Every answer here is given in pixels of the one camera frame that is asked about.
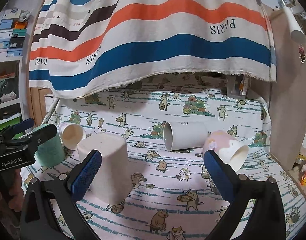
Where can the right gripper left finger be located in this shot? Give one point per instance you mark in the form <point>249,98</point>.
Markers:
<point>38,220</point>

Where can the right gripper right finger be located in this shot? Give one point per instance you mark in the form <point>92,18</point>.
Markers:
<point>267,218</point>

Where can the mint green mug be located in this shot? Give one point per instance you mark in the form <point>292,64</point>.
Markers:
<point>50,153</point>

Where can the beige textured cup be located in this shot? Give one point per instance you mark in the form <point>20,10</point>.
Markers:
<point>112,183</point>

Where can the pink and white cup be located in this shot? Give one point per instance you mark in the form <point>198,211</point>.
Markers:
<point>229,149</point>

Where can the white paper cup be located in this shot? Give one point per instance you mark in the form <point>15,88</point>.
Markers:
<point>71,134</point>

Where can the grey cylindrical cup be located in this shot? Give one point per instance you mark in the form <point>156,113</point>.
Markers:
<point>184,135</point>

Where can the left hand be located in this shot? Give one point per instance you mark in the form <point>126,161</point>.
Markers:
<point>16,192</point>

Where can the green storage bin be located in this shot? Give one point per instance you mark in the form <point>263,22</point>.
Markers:
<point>9,121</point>

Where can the wooden cabinet door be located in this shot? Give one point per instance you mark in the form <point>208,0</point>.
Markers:
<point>36,103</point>

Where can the cat print bedsheet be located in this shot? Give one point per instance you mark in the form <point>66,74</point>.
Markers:
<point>173,195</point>

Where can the wooden side panel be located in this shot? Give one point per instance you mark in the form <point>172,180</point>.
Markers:
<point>288,94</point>

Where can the white shelf with boxes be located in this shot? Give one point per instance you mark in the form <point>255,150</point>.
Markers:
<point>13,75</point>

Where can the striped Paris blanket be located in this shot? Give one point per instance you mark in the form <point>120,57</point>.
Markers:
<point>80,47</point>

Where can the white rolled paper tube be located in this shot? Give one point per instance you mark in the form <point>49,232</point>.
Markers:
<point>296,33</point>

